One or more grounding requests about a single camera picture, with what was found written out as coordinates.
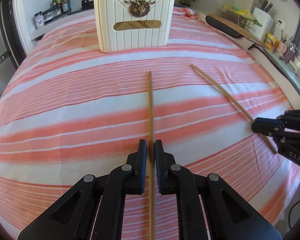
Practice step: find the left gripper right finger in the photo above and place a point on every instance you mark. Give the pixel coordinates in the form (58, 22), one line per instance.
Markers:
(208, 207)

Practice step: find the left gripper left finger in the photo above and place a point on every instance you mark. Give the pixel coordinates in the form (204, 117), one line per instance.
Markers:
(93, 208)

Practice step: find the wooden chopstick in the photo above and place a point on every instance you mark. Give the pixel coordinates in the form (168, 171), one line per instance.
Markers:
(255, 102)
(152, 233)

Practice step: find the yellow snack packet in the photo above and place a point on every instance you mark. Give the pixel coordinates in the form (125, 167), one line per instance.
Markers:
(271, 42)

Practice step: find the wooden cutting board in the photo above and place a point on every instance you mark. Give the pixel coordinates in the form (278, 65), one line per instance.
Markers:
(245, 33)

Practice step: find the pink striped table cloth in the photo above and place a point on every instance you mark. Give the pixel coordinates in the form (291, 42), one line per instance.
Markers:
(71, 110)

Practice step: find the white knife block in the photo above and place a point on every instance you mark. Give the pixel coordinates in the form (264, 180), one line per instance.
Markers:
(264, 20)

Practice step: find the black cutting board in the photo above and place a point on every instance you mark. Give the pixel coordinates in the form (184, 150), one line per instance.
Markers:
(222, 27)

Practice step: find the cream utensil holder box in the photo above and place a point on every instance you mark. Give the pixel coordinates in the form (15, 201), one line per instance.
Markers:
(132, 24)

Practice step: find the white spice jar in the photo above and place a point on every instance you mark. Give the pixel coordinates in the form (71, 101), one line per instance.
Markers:
(39, 20)

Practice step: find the blue label bottle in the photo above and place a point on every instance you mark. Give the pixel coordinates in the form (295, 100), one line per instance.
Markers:
(66, 6)

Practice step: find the green label oil bottle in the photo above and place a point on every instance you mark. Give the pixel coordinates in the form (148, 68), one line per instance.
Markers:
(57, 6)

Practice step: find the black gas cooktop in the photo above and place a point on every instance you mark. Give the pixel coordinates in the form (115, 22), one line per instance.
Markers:
(85, 5)

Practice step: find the wire basket with bags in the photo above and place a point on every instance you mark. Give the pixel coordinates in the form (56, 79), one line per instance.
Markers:
(243, 18)

